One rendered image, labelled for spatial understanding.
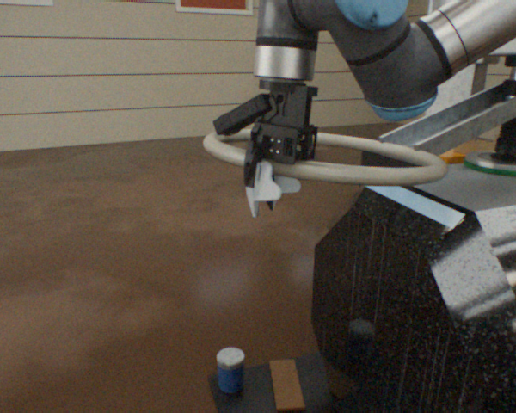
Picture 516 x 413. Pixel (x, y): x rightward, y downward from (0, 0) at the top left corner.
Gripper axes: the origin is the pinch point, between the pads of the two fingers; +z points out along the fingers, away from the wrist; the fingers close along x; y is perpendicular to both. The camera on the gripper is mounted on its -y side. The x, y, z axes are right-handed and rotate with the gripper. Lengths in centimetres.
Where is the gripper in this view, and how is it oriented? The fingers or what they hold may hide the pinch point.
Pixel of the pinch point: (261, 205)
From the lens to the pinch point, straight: 69.5
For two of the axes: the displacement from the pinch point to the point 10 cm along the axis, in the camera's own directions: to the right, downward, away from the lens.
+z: -0.8, 9.5, 3.2
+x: 5.3, -2.3, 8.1
